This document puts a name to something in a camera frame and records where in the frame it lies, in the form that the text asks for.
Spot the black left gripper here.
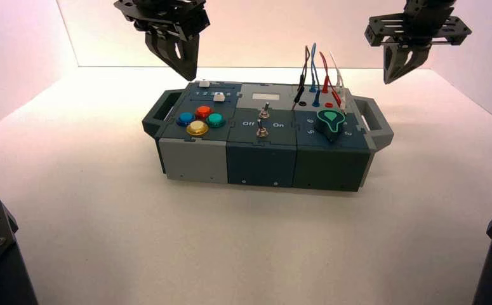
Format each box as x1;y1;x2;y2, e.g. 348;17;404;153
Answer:
114;0;211;82

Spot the green round push button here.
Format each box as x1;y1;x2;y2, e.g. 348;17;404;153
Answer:
206;113;227;129

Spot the blue jumper cable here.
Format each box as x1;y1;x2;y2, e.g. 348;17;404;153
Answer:
309;42;321;107

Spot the grey and teal control box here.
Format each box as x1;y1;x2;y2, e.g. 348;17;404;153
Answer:
142;79;394;193

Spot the yellow round push button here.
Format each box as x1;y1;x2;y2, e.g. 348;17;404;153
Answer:
186;121;209;137

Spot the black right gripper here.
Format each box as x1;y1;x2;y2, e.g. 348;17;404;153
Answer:
364;0;473;85

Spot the green pointer dial knob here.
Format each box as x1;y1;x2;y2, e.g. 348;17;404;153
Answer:
316;110;347;143

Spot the black jumper cable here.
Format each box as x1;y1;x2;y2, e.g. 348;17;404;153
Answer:
291;45;311;112

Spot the white jumper cable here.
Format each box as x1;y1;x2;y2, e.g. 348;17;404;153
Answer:
329;51;349;114

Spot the red jumper cable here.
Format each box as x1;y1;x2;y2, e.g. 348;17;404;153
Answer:
319;51;342;107

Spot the blue round push button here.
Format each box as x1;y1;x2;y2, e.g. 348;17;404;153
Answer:
175;112;196;128

